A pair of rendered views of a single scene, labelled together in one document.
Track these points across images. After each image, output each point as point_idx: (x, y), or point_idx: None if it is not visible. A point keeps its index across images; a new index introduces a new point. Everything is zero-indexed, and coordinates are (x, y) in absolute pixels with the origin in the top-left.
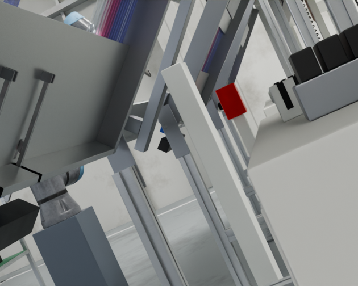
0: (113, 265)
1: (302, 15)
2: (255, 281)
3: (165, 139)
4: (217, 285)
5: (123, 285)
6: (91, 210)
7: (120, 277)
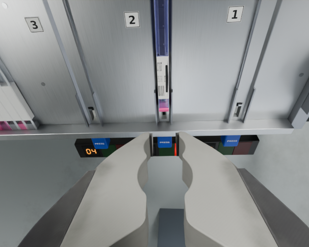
0: (172, 245)
1: None
2: None
3: (255, 135)
4: (95, 162)
5: (171, 232)
6: None
7: (168, 236)
